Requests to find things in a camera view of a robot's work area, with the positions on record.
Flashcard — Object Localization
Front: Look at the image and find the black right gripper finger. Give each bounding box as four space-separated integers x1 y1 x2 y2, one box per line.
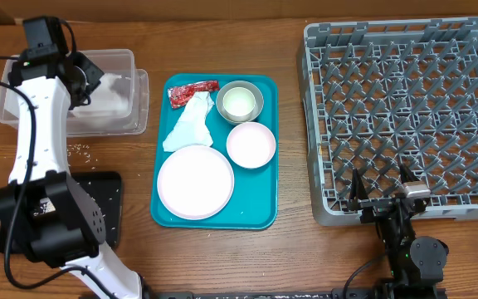
349 169 368 202
398 164 419 184

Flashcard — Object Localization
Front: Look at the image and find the red snack wrapper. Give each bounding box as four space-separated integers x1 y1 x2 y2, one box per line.
168 81 220 110

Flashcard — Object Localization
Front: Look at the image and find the pink small bowl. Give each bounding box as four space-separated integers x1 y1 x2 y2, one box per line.
226 122 276 169

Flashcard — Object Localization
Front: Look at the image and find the white napkin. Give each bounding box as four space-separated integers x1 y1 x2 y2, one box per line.
163 91 214 152
72 73 131 118

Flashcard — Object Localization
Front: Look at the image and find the pink round plate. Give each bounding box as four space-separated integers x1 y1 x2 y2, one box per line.
157 145 235 220

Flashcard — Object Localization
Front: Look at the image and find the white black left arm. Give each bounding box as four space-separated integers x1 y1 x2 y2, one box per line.
0 17 155 298

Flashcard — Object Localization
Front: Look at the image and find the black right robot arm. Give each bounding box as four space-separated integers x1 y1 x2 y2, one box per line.
341 164 449 299

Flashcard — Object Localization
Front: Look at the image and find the grey dishwasher rack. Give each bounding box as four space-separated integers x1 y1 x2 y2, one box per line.
297 17 478 226

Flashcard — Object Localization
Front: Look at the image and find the clear plastic bin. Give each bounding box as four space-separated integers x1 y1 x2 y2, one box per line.
0 48 136 140

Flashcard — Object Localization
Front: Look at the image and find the black rectangular tray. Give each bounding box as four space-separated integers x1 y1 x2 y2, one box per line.
0 171 123 253

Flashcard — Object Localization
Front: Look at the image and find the teal plastic tray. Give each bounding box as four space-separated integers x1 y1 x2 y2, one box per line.
149 73 279 230

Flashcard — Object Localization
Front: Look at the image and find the grey-green bowl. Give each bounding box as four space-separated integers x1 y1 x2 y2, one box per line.
217 81 264 125

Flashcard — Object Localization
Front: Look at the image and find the cream cup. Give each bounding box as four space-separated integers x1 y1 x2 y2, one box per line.
223 87 256 119

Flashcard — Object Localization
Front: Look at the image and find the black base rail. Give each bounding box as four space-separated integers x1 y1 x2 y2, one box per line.
155 288 447 299

